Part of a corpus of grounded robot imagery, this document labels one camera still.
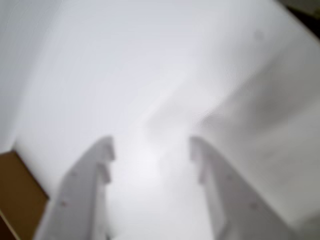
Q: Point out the brown cardboard box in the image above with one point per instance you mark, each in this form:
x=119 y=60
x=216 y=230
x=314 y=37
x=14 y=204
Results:
x=20 y=195

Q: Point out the white draped cloth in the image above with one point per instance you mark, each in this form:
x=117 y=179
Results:
x=275 y=112

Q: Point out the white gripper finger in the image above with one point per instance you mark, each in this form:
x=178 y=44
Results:
x=80 y=195
x=232 y=205

